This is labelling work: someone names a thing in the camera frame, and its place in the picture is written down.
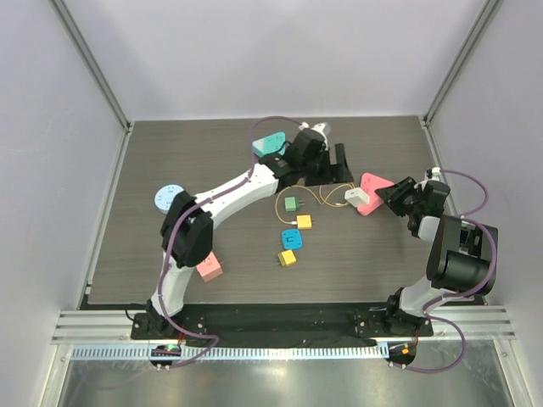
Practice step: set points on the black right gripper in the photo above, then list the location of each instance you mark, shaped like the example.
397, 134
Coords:
409, 195

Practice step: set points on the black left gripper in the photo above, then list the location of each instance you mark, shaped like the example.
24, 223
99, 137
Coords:
340, 176

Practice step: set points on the pink triangular power strip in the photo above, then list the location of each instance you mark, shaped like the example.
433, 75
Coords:
369, 184

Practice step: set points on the white charger plug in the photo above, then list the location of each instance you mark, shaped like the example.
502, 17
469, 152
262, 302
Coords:
356, 197

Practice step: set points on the green charger plug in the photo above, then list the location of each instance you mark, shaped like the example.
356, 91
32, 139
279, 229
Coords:
293, 204

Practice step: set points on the yellow charger plug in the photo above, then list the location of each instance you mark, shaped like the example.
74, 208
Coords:
304, 222

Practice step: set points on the teal triangular power strip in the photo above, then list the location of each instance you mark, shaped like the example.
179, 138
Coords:
274, 143

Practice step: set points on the blue plug adapter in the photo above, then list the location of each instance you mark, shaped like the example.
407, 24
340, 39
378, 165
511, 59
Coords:
291, 239

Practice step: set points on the yellow plug adapter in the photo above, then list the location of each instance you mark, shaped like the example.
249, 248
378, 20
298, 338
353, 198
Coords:
286, 258

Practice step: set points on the pink cube socket adapter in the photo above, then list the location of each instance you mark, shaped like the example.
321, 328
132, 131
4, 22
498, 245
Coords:
210, 268

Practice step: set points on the light blue round power strip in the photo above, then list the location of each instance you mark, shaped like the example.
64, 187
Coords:
165, 196

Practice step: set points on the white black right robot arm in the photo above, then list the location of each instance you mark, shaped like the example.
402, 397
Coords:
461, 263

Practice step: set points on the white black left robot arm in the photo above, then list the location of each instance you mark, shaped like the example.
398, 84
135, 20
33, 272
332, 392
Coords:
188, 229

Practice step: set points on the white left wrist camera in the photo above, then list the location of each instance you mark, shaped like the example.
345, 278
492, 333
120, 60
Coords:
322, 128

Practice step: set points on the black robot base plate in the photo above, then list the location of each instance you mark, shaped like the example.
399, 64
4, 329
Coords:
326, 320

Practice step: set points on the aluminium frame rail front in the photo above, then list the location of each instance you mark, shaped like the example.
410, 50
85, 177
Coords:
112, 326

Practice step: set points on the aluminium frame post right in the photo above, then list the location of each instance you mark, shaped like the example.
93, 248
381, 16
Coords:
474, 35

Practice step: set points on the aluminium frame post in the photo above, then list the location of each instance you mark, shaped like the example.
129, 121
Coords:
474, 35
76, 36

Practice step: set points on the aluminium frame post left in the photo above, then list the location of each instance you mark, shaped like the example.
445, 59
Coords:
76, 36

